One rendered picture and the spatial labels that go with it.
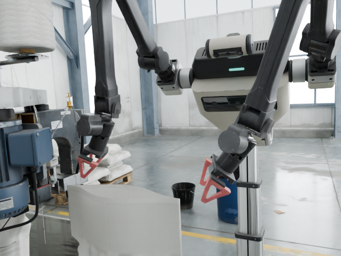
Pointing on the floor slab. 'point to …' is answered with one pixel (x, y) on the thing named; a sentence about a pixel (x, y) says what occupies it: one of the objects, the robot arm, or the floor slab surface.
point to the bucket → (184, 194)
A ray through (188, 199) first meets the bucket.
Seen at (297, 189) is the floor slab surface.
